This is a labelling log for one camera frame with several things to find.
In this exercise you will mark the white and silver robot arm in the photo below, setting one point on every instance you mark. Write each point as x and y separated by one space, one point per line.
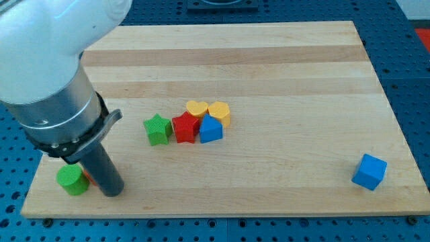
43 82

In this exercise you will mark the blue triangle block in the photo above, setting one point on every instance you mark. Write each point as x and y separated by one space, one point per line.
210 129

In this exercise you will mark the red star block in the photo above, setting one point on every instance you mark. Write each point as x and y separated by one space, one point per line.
186 128

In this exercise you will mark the green star block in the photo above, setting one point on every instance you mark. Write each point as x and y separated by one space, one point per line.
158 130

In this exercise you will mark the yellow hexagon block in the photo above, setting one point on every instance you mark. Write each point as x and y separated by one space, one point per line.
221 112

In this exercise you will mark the yellow heart block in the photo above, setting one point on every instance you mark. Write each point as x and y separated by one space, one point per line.
197 109

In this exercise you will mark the wooden board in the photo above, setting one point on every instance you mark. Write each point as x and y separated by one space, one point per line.
306 105

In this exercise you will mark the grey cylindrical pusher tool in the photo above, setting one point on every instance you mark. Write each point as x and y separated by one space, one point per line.
102 171

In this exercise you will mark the red block behind tool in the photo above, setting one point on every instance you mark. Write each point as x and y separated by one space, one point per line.
88 176

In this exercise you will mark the green cylinder block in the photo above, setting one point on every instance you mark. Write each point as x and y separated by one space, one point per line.
72 179

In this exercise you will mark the blue cube block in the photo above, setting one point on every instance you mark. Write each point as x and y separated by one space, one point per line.
370 172

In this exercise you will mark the red object at edge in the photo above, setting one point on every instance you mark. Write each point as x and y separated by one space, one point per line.
424 35

